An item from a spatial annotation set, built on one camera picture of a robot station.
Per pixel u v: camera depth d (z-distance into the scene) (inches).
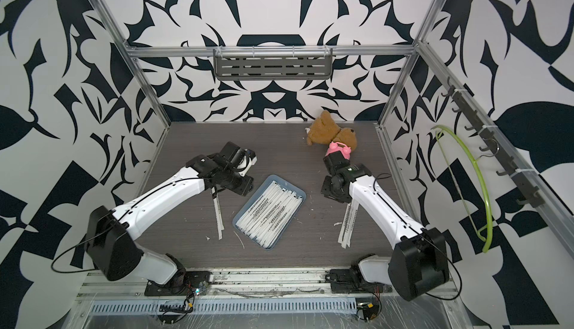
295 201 36.0
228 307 30.5
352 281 28.6
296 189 36.9
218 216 35.1
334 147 38.6
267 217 34.3
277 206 35.9
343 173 22.9
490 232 22.4
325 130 41.5
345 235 33.3
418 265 15.7
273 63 39.8
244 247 32.3
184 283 27.0
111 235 15.7
